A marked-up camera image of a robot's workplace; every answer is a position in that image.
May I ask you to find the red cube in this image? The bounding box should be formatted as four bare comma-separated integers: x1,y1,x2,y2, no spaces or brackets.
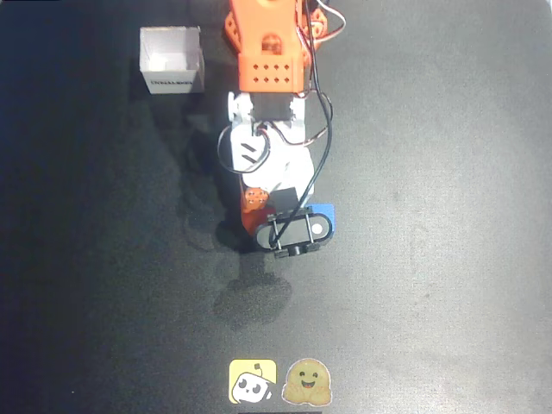
241,210,260,237

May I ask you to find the blue cube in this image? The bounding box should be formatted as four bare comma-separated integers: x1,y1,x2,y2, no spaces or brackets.
308,203,336,239

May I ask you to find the white cardboard box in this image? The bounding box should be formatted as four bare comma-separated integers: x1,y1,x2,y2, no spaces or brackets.
138,25,206,95

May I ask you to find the black webcam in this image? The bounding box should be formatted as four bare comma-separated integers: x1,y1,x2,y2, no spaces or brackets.
254,206,333,260

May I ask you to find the yellow robot sticker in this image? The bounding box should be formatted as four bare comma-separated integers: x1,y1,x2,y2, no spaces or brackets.
228,358,278,405

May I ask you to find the smiling face sticker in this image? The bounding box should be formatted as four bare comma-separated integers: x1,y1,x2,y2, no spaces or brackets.
281,357,332,406

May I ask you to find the looped black motor wire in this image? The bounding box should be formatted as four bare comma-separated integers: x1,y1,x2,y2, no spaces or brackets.
216,122,273,174

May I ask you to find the white wire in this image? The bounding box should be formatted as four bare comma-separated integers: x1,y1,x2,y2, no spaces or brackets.
317,0,348,42

